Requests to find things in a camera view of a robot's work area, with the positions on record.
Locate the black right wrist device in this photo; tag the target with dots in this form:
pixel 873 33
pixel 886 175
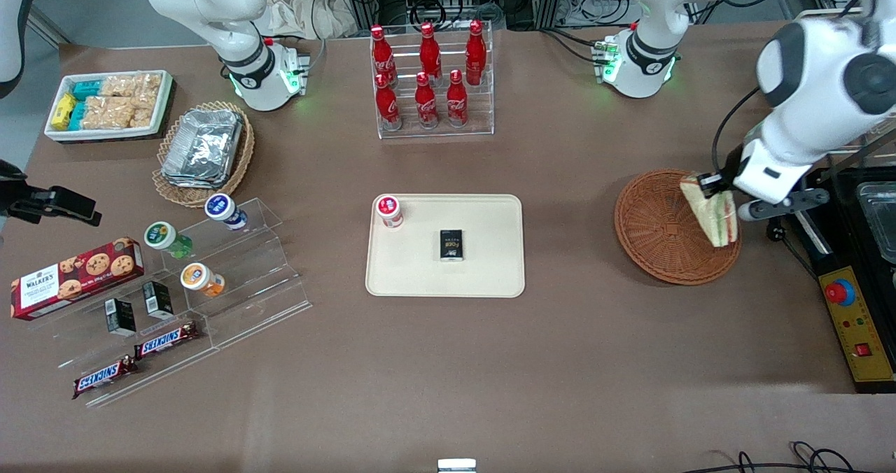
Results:
pixel 66 203

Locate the clear acrylic stepped display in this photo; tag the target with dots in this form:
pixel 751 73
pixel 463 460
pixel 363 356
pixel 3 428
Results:
pixel 252 284

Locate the red cola bottle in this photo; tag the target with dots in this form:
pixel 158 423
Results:
pixel 430 50
pixel 382 53
pixel 388 106
pixel 425 103
pixel 476 50
pixel 456 102

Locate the small black box gold print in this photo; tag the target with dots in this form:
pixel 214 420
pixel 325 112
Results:
pixel 451 245

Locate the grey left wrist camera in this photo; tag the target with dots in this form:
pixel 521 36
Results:
pixel 784 206

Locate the triangular sandwich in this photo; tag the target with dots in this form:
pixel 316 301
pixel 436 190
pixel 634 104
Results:
pixel 717 222

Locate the rice cracker snack pack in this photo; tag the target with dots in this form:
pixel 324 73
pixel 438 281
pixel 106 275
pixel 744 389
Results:
pixel 106 113
pixel 117 85
pixel 147 89

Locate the light tan wicker basket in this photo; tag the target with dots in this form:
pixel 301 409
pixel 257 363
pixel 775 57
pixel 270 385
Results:
pixel 238 172

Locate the green lidded drink bottle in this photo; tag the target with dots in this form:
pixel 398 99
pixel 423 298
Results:
pixel 162 236

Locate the red lidded small jar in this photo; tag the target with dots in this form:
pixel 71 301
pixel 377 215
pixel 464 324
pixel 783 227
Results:
pixel 389 210

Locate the crumpled beige cloth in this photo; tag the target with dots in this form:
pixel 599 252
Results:
pixel 301 8

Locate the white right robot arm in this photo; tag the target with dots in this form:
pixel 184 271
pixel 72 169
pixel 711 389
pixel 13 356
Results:
pixel 231 32

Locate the black heating appliance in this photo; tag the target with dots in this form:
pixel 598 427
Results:
pixel 840 242

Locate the small black box white label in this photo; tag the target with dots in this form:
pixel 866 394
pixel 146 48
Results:
pixel 120 317
pixel 158 300

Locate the red Walkers cookie box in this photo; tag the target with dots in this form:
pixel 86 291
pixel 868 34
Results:
pixel 77 280

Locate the clear acrylic bottle rack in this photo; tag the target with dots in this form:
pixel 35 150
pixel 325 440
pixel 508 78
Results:
pixel 483 109

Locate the blue lidded drink bottle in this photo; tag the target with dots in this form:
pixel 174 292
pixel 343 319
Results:
pixel 222 209

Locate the white rectangular snack bin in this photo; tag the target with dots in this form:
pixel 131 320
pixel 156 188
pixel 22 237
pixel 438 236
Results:
pixel 164 106

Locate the beige plastic tray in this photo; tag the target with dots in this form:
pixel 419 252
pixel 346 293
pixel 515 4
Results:
pixel 420 277

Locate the orange lidded drink bottle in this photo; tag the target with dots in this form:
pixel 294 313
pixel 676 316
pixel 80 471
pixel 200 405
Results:
pixel 197 278

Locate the brown wicker basket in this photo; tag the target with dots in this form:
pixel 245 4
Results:
pixel 651 235

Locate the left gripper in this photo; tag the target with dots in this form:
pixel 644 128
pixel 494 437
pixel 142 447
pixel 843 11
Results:
pixel 729 165

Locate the yellow snack pack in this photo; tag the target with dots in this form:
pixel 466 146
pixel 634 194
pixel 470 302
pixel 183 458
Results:
pixel 63 111

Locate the teal snack pack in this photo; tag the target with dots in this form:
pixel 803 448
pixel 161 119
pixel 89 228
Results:
pixel 78 115
pixel 85 89

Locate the Snickers chocolate bar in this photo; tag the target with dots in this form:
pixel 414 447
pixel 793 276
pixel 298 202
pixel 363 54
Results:
pixel 166 340
pixel 105 377

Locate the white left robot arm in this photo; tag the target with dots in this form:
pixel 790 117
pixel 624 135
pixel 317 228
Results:
pixel 819 74

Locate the yellow emergency stop box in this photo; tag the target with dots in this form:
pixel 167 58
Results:
pixel 864 333

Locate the clear plastic container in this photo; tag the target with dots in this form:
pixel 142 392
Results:
pixel 880 221

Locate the silver foil container stack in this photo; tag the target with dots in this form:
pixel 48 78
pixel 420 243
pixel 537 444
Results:
pixel 203 147

